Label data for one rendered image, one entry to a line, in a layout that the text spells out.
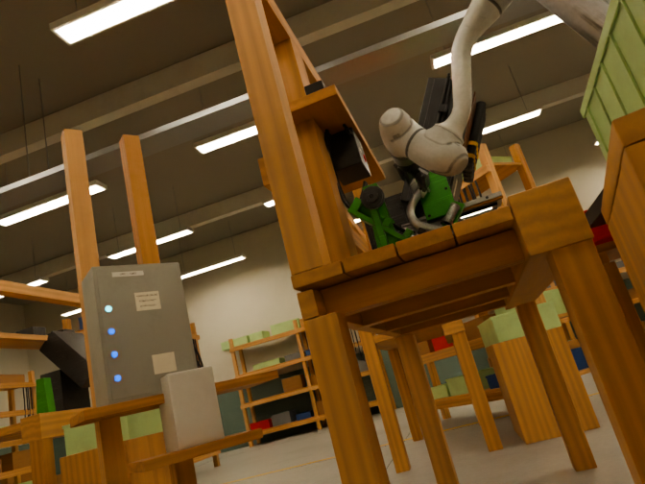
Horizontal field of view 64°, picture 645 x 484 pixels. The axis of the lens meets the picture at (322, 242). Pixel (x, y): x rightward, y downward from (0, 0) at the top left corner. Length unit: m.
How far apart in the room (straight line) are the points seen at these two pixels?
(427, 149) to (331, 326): 0.60
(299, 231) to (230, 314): 10.66
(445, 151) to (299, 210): 0.46
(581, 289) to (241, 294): 10.92
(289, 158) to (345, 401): 0.64
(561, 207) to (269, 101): 0.81
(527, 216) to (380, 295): 0.40
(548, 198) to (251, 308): 10.74
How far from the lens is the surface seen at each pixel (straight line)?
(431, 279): 1.32
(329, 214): 1.74
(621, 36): 0.84
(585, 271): 1.25
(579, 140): 12.06
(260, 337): 11.03
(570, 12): 1.56
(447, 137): 1.54
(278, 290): 11.60
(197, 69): 6.39
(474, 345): 5.01
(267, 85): 1.53
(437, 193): 1.95
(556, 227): 1.26
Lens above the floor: 0.57
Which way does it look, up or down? 16 degrees up
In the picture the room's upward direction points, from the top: 15 degrees counter-clockwise
